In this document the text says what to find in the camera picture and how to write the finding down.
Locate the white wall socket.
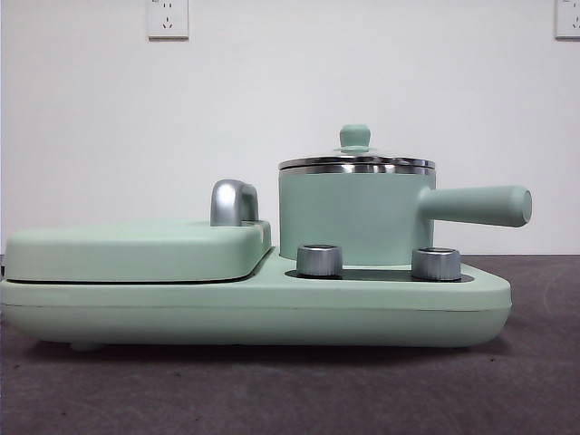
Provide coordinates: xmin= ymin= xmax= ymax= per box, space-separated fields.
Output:
xmin=147 ymin=0 xmax=190 ymax=41
xmin=555 ymin=0 xmax=580 ymax=40

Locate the green steamer pot with handle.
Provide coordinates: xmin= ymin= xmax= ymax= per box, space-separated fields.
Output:
xmin=276 ymin=163 xmax=535 ymax=269

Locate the silver control knob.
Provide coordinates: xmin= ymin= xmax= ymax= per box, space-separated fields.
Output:
xmin=295 ymin=243 xmax=344 ymax=276
xmin=411 ymin=246 xmax=462 ymax=280

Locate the silver cover handle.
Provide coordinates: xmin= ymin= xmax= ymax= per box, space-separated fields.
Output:
xmin=208 ymin=179 xmax=260 ymax=227

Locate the green breakfast machine base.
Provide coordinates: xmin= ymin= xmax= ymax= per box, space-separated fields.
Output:
xmin=0 ymin=256 xmax=513 ymax=353

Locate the glass lid with green knob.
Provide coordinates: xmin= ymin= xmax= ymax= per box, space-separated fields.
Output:
xmin=276 ymin=124 xmax=437 ymax=169

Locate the green hinged griddle cover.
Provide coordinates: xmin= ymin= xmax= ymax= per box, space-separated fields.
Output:
xmin=4 ymin=217 xmax=276 ymax=285

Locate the black control panel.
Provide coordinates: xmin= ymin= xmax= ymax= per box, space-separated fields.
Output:
xmin=283 ymin=266 xmax=475 ymax=283

